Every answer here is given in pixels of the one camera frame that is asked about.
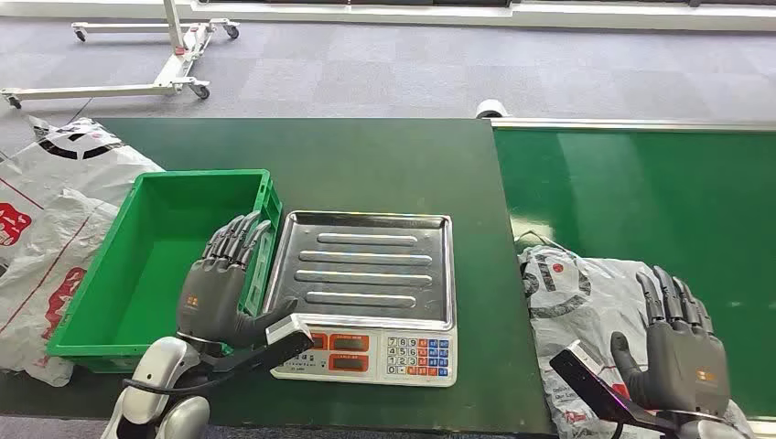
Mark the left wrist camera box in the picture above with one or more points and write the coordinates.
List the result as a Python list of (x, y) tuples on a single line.
[(288, 336)]

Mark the grey bag with red print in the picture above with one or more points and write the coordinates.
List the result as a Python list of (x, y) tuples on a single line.
[(36, 285)]

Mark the white electronic weighing scale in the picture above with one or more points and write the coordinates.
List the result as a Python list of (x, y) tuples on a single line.
[(364, 273)]

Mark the white wheeled stand frame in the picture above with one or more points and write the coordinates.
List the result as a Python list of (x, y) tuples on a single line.
[(176, 66)]

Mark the green conveyor belt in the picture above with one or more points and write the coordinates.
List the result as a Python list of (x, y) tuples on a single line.
[(636, 194)]

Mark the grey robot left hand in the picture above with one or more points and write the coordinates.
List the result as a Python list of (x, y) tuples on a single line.
[(209, 303)]

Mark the green plastic crate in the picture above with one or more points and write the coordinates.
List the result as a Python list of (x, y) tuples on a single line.
[(151, 266)]

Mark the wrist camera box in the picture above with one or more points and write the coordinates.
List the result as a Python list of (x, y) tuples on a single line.
[(591, 379), (288, 336)]

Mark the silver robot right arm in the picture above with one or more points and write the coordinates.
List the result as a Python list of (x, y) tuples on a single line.
[(712, 430)]

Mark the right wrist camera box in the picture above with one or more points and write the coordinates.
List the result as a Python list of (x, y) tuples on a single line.
[(591, 379)]

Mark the grey poly mailer package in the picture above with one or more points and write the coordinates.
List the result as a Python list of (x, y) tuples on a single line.
[(576, 315)]

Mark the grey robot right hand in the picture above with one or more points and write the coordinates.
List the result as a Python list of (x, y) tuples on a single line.
[(685, 363)]

